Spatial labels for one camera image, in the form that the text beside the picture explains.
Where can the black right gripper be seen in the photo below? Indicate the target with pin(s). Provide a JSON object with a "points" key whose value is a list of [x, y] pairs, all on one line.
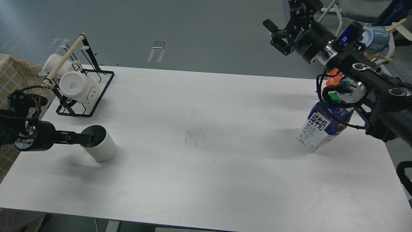
{"points": [[305, 36]]}

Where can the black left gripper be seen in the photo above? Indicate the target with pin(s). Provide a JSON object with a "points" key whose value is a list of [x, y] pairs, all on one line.
{"points": [[44, 136]]}

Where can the white ribbed cup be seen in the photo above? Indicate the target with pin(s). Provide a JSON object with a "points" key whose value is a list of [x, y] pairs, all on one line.
{"points": [[102, 147]]}

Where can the blue white milk carton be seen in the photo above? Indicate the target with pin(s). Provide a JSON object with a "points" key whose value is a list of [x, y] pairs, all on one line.
{"points": [[321, 125]]}

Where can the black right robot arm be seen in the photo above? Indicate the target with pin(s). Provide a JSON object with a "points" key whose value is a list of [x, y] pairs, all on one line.
{"points": [[384, 102]]}

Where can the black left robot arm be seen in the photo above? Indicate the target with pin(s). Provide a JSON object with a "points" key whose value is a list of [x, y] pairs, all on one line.
{"points": [[22, 127]]}

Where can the white mug on rack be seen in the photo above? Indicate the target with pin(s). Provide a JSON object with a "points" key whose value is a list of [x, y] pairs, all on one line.
{"points": [[79, 87], [51, 63]]}

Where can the orange plastic mug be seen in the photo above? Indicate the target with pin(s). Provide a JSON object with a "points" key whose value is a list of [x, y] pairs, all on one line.
{"points": [[334, 77]]}

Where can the white rear mug on rack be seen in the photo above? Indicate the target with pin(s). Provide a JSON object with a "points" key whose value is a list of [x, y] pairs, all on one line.
{"points": [[51, 63]]}

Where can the beige checkered cloth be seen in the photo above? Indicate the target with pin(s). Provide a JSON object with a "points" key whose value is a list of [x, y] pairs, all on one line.
{"points": [[18, 73]]}

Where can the wooden mug tree stand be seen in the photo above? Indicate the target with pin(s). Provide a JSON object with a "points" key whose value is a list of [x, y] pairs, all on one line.
{"points": [[387, 53]]}

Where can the blue plastic mug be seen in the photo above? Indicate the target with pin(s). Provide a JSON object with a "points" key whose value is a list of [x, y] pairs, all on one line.
{"points": [[375, 38]]}

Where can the black wire cup rack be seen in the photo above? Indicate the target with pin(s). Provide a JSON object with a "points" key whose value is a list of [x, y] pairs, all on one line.
{"points": [[83, 58]]}

